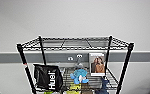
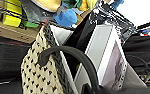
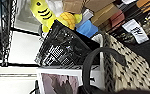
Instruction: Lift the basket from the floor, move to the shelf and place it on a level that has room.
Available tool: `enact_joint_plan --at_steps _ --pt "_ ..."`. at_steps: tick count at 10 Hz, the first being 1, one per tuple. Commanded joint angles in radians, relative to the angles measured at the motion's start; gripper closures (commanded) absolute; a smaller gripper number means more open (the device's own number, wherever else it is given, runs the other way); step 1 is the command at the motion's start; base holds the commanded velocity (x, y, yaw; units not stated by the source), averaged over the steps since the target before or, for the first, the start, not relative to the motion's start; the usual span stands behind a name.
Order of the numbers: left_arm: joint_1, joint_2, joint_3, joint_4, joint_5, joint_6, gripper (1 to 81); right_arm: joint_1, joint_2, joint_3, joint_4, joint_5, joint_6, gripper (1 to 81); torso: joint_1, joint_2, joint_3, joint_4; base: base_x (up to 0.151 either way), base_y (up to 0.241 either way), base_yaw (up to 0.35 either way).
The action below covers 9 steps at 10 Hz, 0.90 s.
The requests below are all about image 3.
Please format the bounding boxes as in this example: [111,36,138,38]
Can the white box with pink picture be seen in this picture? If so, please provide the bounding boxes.
[35,66,105,94]

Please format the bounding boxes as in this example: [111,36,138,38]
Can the blue cup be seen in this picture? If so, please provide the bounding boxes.
[75,19,99,38]

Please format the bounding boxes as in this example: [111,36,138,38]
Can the black wire shelf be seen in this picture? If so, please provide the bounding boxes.
[0,0,150,68]

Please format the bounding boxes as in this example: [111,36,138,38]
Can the white pack with black print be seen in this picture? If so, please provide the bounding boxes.
[121,18,149,45]

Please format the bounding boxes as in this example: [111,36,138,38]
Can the yellow plush toy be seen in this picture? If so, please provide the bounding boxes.
[29,0,84,34]

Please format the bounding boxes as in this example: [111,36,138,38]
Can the brown cardboard box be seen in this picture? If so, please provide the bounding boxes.
[90,1,127,33]

